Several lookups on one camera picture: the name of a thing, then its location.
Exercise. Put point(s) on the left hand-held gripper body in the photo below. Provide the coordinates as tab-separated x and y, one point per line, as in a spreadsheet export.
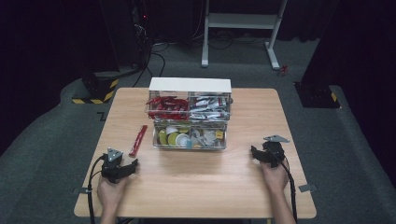
112	165

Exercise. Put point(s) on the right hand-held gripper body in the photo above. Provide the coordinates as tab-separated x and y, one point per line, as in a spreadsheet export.
273	152

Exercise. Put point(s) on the long red stick packet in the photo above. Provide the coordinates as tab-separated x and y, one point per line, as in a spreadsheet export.
138	140

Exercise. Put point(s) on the clear organizer with white top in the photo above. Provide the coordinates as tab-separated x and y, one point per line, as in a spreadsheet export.
190	85

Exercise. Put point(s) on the person's right hand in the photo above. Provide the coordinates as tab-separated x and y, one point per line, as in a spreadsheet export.
275	179

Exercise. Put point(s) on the person's left hand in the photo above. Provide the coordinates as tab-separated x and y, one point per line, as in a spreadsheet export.
109	194

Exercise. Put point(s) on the grey tape piece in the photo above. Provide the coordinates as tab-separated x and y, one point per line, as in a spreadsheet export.
81	190
308	187

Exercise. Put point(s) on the pile of green white capsules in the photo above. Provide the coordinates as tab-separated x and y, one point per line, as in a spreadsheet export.
172	138

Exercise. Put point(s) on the pile of grey capsules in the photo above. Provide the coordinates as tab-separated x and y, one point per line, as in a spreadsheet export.
207	137

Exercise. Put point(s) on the pile of silver packets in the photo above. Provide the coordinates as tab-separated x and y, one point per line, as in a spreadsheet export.
208	109

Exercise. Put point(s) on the pile of red packets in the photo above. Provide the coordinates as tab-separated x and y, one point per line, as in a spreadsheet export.
168	107

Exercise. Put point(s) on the black stand with striped base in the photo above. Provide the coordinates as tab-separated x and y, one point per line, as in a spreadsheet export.
317	93
99	84

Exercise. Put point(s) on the small red floor object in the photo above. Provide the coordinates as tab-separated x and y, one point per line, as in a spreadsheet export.
283	71

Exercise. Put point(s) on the white metal stand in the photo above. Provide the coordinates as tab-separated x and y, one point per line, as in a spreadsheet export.
239	21

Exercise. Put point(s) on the dark equipment rack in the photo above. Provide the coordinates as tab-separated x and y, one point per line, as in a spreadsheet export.
141	31

